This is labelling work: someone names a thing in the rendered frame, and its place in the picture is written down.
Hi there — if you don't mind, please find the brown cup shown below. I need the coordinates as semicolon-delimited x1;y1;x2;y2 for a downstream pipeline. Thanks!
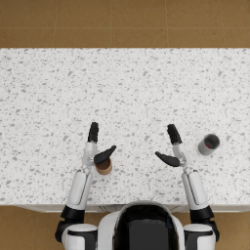
95;156;113;176

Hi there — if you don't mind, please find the grey cup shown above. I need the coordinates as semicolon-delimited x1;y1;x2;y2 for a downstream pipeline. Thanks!
197;133;221;156

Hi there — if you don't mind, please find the robot body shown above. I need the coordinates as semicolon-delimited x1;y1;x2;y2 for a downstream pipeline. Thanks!
97;200;187;250

